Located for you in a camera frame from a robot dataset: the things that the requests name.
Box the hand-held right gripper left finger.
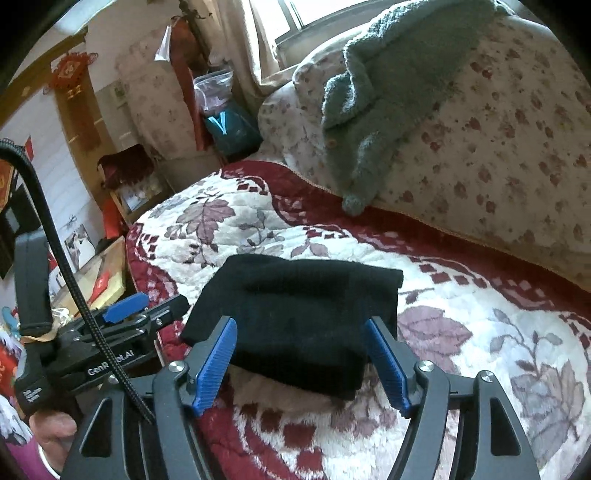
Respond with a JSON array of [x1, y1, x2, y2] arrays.
[[67, 316, 239, 480]]

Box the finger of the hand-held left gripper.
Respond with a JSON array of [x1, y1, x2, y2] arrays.
[[139, 294, 191, 328], [83, 292, 151, 329]]

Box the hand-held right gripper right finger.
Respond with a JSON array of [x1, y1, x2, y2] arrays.
[[362, 318, 542, 480]]

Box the black pants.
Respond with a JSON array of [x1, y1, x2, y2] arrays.
[[179, 254, 405, 401]]

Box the person's left forearm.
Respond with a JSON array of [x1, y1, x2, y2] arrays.
[[7, 440, 63, 480]]

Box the person's left hand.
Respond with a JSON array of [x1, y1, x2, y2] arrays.
[[28, 406, 80, 478]]

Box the flat wooden box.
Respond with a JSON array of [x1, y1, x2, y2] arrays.
[[67, 235, 129, 317]]

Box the red white floral blanket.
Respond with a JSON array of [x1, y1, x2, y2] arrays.
[[124, 159, 591, 480]]

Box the dark red cloth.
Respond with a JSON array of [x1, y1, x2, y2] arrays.
[[96, 144, 158, 191]]

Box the teal bag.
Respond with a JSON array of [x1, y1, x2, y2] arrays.
[[203, 99, 265, 161]]

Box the floral fabric cover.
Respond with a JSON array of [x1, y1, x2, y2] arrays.
[[115, 38, 205, 161]]

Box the clear plastic bag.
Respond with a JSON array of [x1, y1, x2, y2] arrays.
[[193, 66, 234, 114]]

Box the hanging red cloth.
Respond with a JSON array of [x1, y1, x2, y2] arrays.
[[167, 13, 209, 153]]

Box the red knot decoration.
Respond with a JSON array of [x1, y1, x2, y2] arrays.
[[44, 51, 100, 101]]

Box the floral folded quilt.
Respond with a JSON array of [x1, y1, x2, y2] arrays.
[[256, 0, 591, 292]]

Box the green knit sweater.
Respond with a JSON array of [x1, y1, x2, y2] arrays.
[[320, 0, 514, 217]]

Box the beige curtain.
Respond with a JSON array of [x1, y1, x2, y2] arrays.
[[216, 0, 308, 97]]

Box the bright window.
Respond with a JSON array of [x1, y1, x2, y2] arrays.
[[252, 0, 416, 49]]

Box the black braided cable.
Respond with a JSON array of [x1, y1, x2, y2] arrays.
[[0, 137, 156, 424]]

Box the wooden door frame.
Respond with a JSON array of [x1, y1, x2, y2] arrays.
[[0, 25, 122, 206]]

